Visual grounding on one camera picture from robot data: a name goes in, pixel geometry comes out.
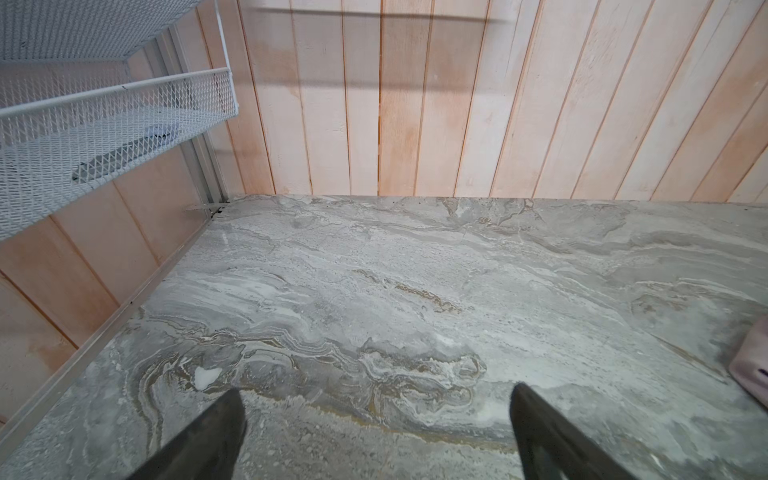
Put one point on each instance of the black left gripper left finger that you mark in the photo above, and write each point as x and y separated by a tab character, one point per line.
208	448

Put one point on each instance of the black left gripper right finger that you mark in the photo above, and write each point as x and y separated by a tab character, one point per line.
551	447

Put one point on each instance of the pink cloth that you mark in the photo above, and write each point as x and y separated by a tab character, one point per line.
749	365

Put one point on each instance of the dark flat item in shelf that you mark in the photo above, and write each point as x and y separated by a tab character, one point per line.
105	164

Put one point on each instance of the white wire mesh shelf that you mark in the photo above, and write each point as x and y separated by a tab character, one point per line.
67	96

